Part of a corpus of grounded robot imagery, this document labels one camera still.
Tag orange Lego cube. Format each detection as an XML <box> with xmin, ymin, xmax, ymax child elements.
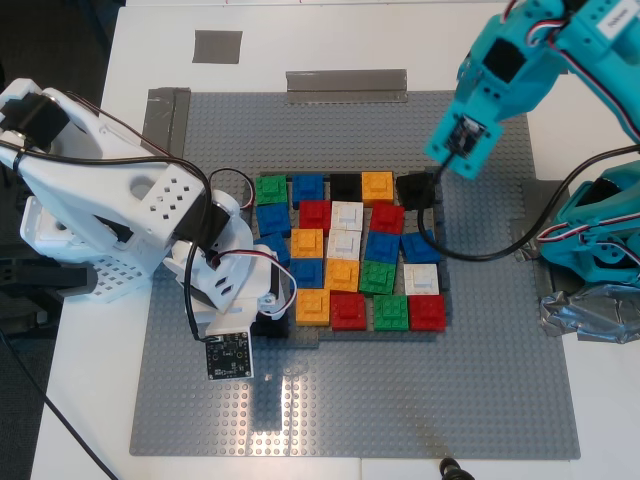
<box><xmin>323</xmin><ymin>258</ymin><xmax>361</xmax><ymax>294</ymax></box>
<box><xmin>295</xmin><ymin>288</ymin><xmax>332</xmax><ymax>327</ymax></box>
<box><xmin>290</xmin><ymin>228</ymin><xmax>325</xmax><ymax>260</ymax></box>
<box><xmin>361</xmin><ymin>170</ymin><xmax>395</xmax><ymax>205</ymax></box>

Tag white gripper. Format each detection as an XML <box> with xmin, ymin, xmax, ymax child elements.
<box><xmin>172</xmin><ymin>224</ymin><xmax>291</xmax><ymax>341</ymax></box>

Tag black clamp knob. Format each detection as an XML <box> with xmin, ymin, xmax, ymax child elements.
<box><xmin>438</xmin><ymin>457</ymin><xmax>474</xmax><ymax>480</ymax></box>

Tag camera board in teal mount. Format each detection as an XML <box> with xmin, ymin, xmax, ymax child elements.
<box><xmin>424</xmin><ymin>112</ymin><xmax>505</xmax><ymax>180</ymax></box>

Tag black cable of white arm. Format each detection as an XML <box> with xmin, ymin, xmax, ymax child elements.
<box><xmin>0</xmin><ymin>139</ymin><xmax>211</xmax><ymax>480</ymax></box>

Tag crumpled silver tape wad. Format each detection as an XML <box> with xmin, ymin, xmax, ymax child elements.
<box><xmin>538</xmin><ymin>283</ymin><xmax>640</xmax><ymax>346</ymax></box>

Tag grey Lego baseplate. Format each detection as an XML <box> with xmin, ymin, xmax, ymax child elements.
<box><xmin>128</xmin><ymin>88</ymin><xmax>583</xmax><ymax>459</ymax></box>

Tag camera board in white mount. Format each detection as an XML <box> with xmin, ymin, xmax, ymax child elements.
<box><xmin>203</xmin><ymin>322</ymin><xmax>256</xmax><ymax>382</ymax></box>

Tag grey Lego brick frame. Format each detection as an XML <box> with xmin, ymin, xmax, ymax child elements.
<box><xmin>233</xmin><ymin>164</ymin><xmax>454</xmax><ymax>350</ymax></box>

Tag wrinkled grey tape strips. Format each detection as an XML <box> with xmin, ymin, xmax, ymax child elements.
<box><xmin>509</xmin><ymin>177</ymin><xmax>581</xmax><ymax>301</ymax></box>

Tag square grey tape patch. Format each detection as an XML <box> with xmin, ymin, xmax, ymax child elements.
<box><xmin>192</xmin><ymin>29</ymin><xmax>244</xmax><ymax>65</ymax></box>

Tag green Lego cube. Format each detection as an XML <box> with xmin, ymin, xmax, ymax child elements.
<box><xmin>254</xmin><ymin>174</ymin><xmax>290</xmax><ymax>206</ymax></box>
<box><xmin>358</xmin><ymin>260</ymin><xmax>399</xmax><ymax>296</ymax></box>
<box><xmin>372</xmin><ymin>294</ymin><xmax>411</xmax><ymax>332</ymax></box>

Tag blue Lego cube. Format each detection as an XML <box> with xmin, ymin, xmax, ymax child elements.
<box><xmin>254</xmin><ymin>203</ymin><xmax>292</xmax><ymax>238</ymax></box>
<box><xmin>252</xmin><ymin>232</ymin><xmax>292</xmax><ymax>267</ymax></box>
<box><xmin>363</xmin><ymin>231</ymin><xmax>402</xmax><ymax>265</ymax></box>
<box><xmin>399</xmin><ymin>229</ymin><xmax>442</xmax><ymax>265</ymax></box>
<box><xmin>289</xmin><ymin>258</ymin><xmax>325</xmax><ymax>291</ymax></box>
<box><xmin>291</xmin><ymin>173</ymin><xmax>325</xmax><ymax>204</ymax></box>

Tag wide grey tape strip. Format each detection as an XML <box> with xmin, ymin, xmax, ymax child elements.
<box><xmin>284</xmin><ymin>68</ymin><xmax>410</xmax><ymax>105</ymax></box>

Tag black cable of teal arm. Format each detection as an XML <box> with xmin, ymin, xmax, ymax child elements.
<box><xmin>418</xmin><ymin>144</ymin><xmax>640</xmax><ymax>264</ymax></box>

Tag red Lego cube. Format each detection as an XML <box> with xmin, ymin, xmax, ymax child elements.
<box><xmin>298</xmin><ymin>200</ymin><xmax>334</xmax><ymax>231</ymax></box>
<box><xmin>329</xmin><ymin>293</ymin><xmax>369</xmax><ymax>332</ymax></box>
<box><xmin>408</xmin><ymin>294</ymin><xmax>447</xmax><ymax>332</ymax></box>
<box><xmin>369</xmin><ymin>202</ymin><xmax>406</xmax><ymax>235</ymax></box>

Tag black table clamp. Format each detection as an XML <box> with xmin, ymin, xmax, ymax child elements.
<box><xmin>0</xmin><ymin>255</ymin><xmax>99</xmax><ymax>304</ymax></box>

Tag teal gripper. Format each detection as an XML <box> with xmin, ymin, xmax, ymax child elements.
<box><xmin>452</xmin><ymin>14</ymin><xmax>571</xmax><ymax>124</ymax></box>

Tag white Lego cube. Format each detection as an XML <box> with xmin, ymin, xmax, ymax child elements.
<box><xmin>402</xmin><ymin>263</ymin><xmax>441</xmax><ymax>296</ymax></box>
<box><xmin>330</xmin><ymin>200</ymin><xmax>365</xmax><ymax>231</ymax></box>
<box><xmin>327</xmin><ymin>229</ymin><xmax>363</xmax><ymax>261</ymax></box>

